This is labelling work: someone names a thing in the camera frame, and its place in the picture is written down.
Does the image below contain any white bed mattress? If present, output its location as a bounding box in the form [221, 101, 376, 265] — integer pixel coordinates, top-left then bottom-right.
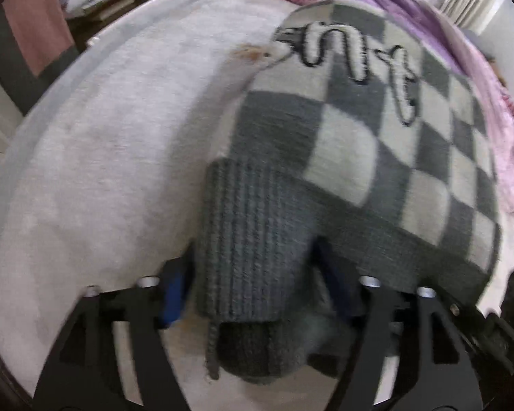
[0, 0, 514, 401]

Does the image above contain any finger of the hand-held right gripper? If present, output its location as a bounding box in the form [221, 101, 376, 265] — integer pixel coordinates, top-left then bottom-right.
[448, 300, 514, 373]

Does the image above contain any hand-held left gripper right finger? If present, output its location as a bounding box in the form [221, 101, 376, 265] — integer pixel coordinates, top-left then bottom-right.
[313, 240, 485, 411]

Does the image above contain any grey white checkered cardigan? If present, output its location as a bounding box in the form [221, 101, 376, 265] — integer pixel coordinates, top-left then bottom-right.
[193, 0, 502, 386]

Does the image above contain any dark white low cabinet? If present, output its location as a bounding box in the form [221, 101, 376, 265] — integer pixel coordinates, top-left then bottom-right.
[64, 0, 217, 52]

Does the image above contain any pink grey towel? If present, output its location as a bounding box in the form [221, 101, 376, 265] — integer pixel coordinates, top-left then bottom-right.
[0, 0, 82, 116]

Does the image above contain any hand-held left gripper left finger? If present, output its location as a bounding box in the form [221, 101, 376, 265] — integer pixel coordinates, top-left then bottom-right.
[33, 248, 193, 411]

